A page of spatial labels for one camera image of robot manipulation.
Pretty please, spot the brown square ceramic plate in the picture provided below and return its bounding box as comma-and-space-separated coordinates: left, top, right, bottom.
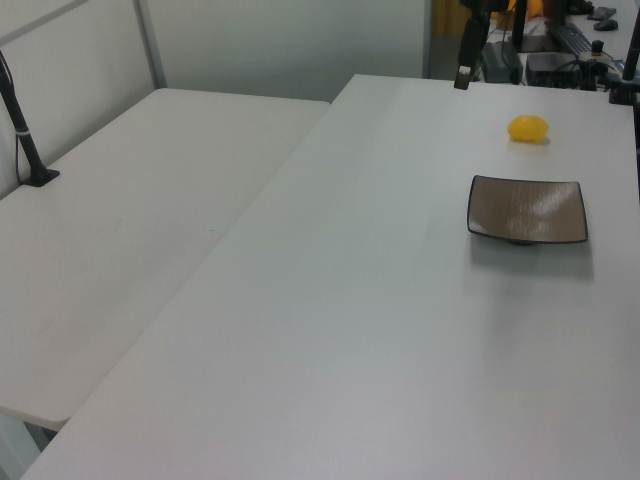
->
466, 174, 589, 247

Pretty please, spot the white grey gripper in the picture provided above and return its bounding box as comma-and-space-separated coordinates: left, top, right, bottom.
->
453, 0, 506, 92

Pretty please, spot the black camera pole with base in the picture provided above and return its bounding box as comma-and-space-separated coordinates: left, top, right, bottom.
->
0, 49, 61, 189

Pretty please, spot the grey equipment box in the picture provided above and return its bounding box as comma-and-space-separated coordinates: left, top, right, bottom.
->
480, 42, 522, 84

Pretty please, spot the black monitor stand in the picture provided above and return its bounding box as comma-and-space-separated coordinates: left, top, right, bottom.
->
508, 0, 529, 52

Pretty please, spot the black equipment box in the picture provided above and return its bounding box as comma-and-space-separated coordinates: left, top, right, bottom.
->
525, 52, 599, 91

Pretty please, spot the thin black cable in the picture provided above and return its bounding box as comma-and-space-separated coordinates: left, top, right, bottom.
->
13, 132, 25, 185

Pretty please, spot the brown wooden door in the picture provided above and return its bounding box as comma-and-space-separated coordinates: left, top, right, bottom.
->
432, 0, 470, 36

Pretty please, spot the orange yellow object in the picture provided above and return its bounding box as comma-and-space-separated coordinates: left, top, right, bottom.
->
492, 0, 545, 21

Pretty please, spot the black clamp pole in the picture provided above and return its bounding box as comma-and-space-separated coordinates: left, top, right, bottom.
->
607, 29, 640, 106

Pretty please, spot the black computer keyboard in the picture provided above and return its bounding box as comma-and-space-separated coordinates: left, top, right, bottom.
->
549, 22, 595, 55

